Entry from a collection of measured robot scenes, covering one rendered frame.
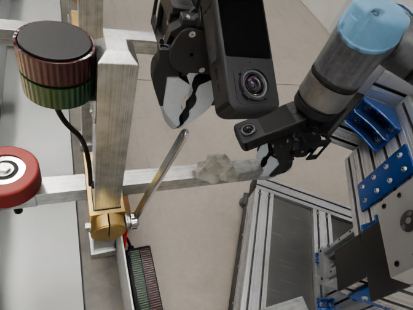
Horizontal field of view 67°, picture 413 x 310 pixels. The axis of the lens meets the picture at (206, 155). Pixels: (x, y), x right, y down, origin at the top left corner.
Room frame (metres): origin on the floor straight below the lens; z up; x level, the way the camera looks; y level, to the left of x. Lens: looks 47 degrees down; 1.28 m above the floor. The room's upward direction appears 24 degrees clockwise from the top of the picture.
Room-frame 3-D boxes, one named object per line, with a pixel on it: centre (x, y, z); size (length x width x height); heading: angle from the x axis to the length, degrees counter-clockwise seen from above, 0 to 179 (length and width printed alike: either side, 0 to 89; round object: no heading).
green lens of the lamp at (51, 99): (0.20, 0.15, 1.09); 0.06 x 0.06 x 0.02
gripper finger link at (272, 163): (0.43, -0.14, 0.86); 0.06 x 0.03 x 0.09; 126
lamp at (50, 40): (0.20, 0.15, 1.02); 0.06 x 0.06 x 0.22; 36
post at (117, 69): (0.22, 0.11, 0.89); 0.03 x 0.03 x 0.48; 36
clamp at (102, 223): (0.24, 0.12, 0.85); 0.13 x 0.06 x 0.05; 36
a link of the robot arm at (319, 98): (0.45, -0.13, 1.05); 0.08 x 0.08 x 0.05
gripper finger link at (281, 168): (0.42, -0.13, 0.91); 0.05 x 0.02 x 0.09; 36
